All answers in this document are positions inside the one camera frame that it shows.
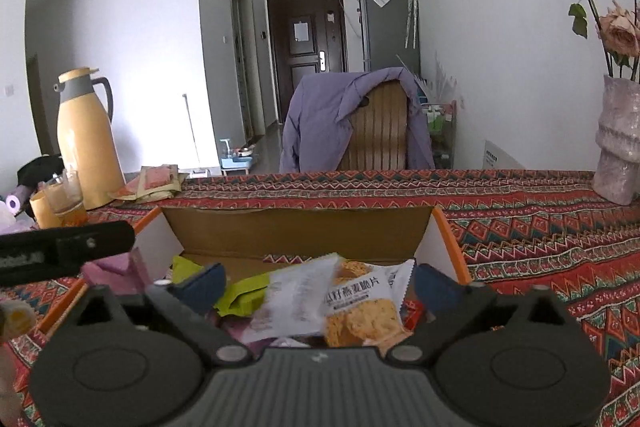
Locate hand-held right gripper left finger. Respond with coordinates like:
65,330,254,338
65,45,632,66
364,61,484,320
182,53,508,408
60,262,253,366

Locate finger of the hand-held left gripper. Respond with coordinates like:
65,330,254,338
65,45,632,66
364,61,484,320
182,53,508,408
56,221,137,269

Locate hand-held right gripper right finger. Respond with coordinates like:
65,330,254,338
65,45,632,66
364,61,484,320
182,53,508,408
387,263,583,366

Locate green snack packet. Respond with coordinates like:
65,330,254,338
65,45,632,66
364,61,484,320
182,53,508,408
215,274,273,315
172,255,202,284

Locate pink snack packet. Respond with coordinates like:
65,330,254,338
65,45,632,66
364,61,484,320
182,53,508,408
82,252,151,295

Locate white cracker snack packet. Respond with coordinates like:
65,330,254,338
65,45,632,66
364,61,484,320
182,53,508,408
250,254,342,340
320,259,417,348

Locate red cardboard box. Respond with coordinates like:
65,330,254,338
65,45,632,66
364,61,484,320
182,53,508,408
37,205,473,348

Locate red snack packet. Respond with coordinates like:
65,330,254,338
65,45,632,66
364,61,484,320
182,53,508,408
401,299,426,331

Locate clear glass cup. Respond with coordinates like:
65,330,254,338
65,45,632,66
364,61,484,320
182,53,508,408
42,170,88,228

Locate folded cloth mat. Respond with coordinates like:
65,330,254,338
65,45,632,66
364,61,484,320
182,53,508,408
107,177,188,202

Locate red label tan sachet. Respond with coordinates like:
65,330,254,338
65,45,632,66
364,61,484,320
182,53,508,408
140,164,181,190

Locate black bag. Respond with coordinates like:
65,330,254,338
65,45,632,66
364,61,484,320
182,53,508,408
17,155,66,192

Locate yellow thermos jug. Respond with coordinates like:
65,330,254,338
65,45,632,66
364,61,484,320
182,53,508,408
55,67,126,210

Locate patterned red tablecloth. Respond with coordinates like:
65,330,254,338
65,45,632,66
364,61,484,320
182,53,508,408
0,169,640,427

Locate small blue stool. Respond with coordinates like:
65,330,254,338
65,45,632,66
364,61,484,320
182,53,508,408
218,138,258,175

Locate white carton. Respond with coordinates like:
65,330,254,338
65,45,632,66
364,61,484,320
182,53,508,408
482,139,526,170

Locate storage rack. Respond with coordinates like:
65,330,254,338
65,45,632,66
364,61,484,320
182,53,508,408
420,99,457,170

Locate wooden chair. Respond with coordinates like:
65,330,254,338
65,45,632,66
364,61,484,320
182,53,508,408
339,82,408,170

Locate dried grass sprigs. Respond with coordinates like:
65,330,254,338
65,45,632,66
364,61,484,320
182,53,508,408
397,52,458,104

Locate dark brown entrance door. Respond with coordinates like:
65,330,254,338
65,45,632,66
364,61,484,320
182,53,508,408
266,0,349,130

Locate white interior door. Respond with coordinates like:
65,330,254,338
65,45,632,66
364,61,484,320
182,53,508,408
229,0,266,142

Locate pink textured vase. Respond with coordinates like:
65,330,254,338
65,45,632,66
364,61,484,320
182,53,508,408
592,74,640,206

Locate grey refrigerator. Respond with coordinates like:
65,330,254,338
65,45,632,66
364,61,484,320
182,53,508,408
357,0,421,78

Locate white folded umbrella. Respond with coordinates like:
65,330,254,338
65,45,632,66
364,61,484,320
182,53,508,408
404,0,419,50

